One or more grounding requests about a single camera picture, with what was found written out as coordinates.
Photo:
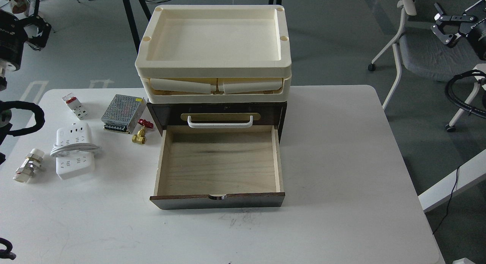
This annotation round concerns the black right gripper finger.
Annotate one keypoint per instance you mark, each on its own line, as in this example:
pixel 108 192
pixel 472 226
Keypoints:
pixel 442 18

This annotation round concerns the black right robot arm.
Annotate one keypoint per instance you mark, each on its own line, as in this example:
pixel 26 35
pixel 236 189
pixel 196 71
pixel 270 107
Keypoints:
pixel 471 25

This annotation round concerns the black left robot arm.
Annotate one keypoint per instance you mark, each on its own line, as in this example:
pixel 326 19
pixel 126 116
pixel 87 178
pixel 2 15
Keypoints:
pixel 13 36

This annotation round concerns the white red circuit breaker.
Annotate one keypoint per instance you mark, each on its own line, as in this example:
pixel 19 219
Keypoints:
pixel 75 106

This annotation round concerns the brass valve red handle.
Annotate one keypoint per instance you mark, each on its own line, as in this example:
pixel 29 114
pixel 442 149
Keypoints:
pixel 140 136

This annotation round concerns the metal mesh power supply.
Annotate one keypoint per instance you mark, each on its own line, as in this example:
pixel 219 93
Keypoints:
pixel 123 113

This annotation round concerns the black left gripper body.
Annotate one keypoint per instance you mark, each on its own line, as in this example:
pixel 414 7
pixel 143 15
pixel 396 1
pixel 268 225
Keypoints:
pixel 36 30

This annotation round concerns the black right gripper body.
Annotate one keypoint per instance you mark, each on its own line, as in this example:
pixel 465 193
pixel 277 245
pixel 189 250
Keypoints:
pixel 474 32

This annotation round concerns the white power strip with cable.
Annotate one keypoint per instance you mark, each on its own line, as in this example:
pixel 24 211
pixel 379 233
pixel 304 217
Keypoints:
pixel 74 151

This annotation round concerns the open wooden drawer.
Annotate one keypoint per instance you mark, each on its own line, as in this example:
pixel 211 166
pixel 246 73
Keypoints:
pixel 219 168

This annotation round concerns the cream plastic stacked tray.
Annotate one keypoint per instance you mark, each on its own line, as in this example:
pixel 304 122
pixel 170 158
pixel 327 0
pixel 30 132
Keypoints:
pixel 216 54

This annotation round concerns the white drawer handle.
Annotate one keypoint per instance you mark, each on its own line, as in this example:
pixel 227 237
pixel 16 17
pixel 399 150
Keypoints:
pixel 220 125

